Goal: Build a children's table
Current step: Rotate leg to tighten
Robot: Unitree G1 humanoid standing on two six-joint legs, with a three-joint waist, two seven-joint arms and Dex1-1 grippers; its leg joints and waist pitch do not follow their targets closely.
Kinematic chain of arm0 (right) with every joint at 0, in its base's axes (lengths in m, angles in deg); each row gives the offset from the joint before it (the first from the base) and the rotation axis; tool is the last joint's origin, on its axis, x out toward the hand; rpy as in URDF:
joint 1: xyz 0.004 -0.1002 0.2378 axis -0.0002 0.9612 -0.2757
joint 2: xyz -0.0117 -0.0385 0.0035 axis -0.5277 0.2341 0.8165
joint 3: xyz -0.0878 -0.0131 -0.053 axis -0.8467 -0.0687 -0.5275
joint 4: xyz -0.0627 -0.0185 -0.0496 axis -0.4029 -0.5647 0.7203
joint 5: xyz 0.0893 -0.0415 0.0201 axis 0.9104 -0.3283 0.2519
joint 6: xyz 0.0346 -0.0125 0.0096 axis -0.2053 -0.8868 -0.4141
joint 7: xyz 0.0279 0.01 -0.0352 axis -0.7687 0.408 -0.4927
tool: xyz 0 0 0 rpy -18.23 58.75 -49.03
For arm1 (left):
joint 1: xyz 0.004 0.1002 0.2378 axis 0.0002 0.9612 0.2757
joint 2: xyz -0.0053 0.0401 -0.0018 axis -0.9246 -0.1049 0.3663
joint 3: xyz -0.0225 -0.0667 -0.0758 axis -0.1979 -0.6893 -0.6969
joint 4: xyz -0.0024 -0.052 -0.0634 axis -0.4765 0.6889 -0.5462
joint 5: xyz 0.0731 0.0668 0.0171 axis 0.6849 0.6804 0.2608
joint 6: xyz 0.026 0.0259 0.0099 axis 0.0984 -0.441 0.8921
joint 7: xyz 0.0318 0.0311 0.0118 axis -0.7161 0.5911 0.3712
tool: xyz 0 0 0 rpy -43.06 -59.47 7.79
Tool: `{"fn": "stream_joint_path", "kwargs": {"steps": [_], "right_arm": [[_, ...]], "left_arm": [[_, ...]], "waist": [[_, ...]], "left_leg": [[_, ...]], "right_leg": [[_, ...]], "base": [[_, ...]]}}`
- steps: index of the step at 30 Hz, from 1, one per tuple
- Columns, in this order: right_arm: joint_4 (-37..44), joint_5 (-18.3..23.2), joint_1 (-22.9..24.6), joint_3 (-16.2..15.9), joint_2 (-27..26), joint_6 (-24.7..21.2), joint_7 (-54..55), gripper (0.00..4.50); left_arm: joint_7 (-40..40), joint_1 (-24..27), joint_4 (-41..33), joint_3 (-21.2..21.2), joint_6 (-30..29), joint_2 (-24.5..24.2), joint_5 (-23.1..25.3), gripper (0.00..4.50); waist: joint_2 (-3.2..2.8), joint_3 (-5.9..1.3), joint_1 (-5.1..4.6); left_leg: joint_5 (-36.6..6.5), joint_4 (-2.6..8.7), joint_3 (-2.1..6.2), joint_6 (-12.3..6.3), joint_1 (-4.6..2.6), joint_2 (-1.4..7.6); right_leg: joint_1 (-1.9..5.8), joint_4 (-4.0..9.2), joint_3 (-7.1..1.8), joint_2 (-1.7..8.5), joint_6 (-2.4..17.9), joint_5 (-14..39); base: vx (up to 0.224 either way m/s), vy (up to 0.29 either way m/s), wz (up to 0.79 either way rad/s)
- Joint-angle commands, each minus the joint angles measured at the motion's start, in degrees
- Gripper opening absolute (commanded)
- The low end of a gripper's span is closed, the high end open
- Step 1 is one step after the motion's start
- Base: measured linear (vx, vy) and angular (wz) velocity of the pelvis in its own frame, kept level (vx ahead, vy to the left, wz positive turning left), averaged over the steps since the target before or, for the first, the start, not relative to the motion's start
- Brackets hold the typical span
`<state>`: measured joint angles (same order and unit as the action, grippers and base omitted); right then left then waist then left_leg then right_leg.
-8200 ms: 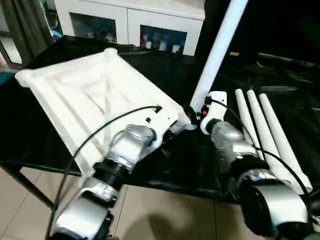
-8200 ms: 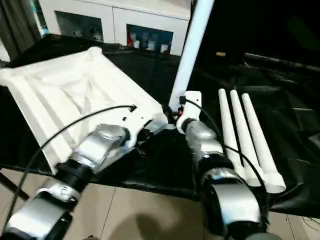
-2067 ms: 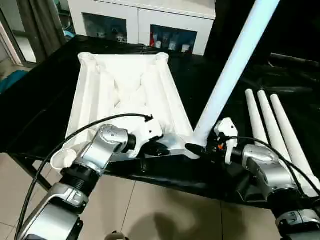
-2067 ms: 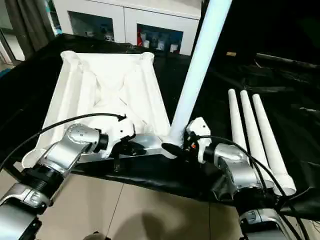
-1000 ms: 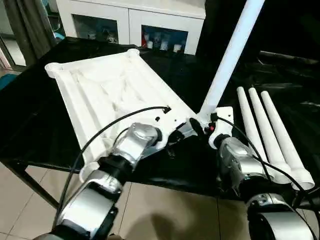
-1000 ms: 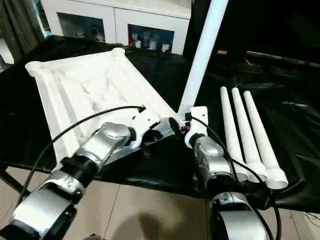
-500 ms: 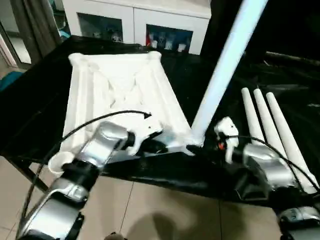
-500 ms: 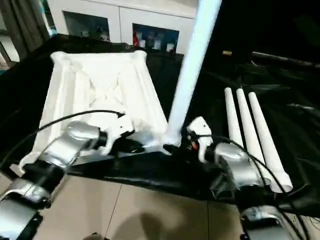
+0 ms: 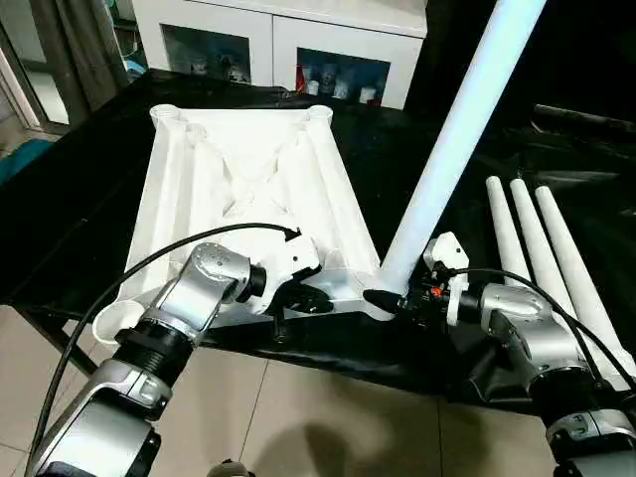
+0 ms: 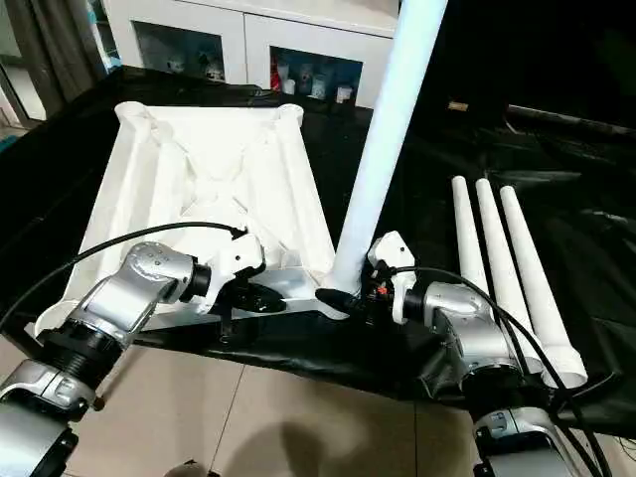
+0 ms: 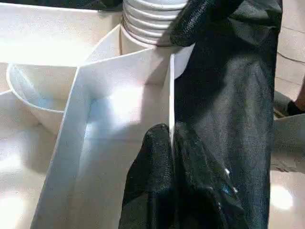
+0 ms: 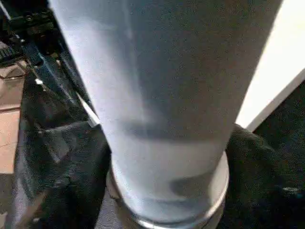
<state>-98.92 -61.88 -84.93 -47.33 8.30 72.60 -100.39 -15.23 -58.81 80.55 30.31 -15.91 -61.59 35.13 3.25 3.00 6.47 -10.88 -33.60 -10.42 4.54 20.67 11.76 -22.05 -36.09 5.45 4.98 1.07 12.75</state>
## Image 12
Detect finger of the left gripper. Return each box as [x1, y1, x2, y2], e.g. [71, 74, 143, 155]
[23, 51, 80, 113]
[58, 51, 96, 113]

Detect white plastic table top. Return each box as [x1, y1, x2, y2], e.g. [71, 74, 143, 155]
[77, 0, 305, 229]

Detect white plastic table leg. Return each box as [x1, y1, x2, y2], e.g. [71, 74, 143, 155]
[47, 0, 285, 224]

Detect black work mat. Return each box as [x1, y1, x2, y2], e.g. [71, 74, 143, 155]
[9, 69, 305, 229]

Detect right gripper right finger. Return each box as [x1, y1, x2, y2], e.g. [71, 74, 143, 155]
[219, 124, 305, 229]

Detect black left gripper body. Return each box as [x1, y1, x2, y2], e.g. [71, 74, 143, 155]
[0, 0, 66, 66]

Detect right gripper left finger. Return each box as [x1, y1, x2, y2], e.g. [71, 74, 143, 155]
[14, 121, 112, 229]

